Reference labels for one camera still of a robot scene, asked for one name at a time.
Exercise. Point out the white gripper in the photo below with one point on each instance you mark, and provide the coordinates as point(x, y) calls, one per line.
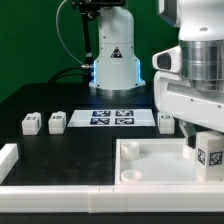
point(174, 95)

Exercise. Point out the white square tabletop part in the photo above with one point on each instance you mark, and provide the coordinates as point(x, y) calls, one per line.
point(156, 161)

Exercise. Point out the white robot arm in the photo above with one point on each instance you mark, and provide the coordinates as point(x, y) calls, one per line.
point(189, 79)

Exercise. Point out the white sheet with markers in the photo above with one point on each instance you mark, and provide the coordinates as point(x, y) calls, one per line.
point(112, 118)

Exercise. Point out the white front fence wall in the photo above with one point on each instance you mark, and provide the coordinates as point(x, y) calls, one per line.
point(112, 199)

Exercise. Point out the white fence wall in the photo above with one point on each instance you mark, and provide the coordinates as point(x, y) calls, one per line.
point(8, 157)
point(112, 199)

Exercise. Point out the white left fence wall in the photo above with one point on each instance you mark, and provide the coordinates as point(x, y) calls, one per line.
point(8, 157)

